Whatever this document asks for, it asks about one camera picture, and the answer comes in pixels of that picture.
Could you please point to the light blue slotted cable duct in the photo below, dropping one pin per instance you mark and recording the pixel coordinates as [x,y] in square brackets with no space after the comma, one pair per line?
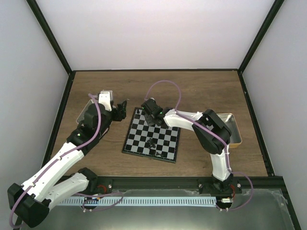
[189,201]

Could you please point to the yellow metal tin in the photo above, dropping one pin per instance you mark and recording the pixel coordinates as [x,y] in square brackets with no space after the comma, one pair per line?
[230,121]

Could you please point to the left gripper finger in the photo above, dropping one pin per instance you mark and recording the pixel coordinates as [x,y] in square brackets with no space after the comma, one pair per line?
[123,113]
[122,105]

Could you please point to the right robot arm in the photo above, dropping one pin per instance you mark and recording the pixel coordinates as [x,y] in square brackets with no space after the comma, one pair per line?
[212,133]

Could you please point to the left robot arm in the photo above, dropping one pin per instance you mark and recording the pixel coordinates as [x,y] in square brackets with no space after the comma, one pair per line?
[34,198]

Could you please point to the black enclosure frame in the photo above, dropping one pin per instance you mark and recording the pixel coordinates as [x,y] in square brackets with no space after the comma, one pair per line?
[255,44]

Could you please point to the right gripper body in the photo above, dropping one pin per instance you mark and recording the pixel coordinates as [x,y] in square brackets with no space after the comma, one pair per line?
[149,122]

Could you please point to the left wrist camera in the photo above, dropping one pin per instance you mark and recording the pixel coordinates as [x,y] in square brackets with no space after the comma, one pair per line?
[106,99]

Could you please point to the pile of black chess pieces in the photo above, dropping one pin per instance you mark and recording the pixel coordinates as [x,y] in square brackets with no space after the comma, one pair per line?
[156,148]

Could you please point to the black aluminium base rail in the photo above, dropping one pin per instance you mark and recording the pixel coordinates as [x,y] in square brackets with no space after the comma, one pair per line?
[204,185]

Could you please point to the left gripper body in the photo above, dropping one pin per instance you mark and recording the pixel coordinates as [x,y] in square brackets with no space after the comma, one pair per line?
[117,118]

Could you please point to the pink metal tin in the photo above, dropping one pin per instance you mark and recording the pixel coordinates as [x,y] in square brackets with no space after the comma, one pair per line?
[81,116]

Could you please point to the black white chess board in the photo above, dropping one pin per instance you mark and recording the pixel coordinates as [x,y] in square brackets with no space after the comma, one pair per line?
[139,132]

